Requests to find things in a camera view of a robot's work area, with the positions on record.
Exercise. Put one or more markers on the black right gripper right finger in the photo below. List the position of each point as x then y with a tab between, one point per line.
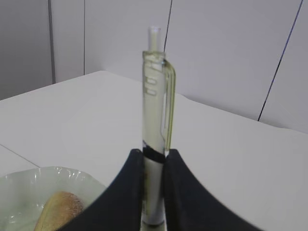
189	206

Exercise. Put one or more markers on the green wavy glass plate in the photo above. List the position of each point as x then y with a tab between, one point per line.
23	194

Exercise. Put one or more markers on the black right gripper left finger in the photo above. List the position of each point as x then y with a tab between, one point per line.
119	207

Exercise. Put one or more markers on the bread roll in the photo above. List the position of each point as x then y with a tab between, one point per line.
60	208

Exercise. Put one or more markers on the cream white pen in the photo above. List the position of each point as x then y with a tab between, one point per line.
158	95

